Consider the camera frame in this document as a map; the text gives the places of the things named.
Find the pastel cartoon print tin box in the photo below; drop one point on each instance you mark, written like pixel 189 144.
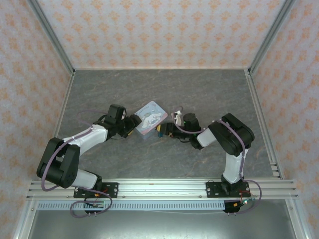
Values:
pixel 149 119

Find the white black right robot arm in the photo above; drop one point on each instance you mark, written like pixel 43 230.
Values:
pixel 231 139

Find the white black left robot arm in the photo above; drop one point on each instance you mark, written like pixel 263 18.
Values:
pixel 74 142

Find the small electronics board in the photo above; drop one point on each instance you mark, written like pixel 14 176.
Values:
pixel 96 205
pixel 235 206

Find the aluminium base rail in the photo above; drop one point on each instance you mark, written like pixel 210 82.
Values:
pixel 159 188

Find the aluminium side rail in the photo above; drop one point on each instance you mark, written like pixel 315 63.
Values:
pixel 264 124
pixel 58 127

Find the aluminium frame post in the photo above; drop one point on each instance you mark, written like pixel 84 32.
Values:
pixel 271 35
pixel 51 37

